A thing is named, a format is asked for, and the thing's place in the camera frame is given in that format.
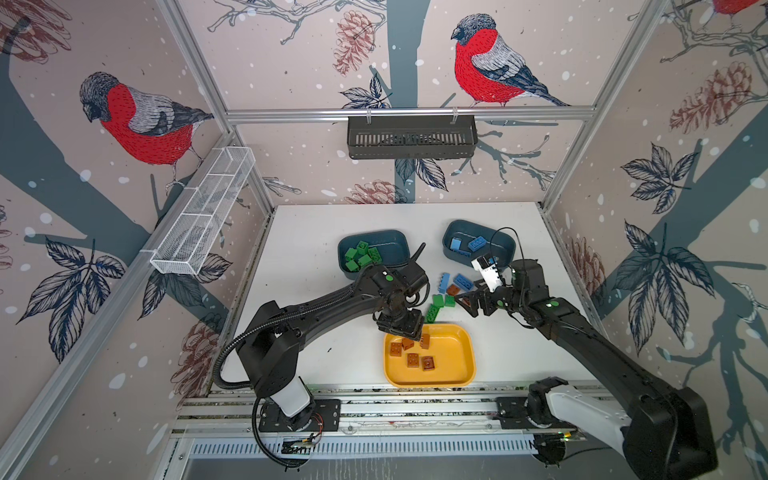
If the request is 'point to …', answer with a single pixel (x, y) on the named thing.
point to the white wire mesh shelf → (200, 213)
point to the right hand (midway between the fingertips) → (465, 292)
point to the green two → (374, 255)
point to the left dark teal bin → (392, 245)
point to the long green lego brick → (431, 314)
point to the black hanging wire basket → (412, 137)
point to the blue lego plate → (463, 281)
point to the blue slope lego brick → (455, 243)
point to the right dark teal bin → (464, 241)
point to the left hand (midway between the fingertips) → (412, 337)
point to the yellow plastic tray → (448, 362)
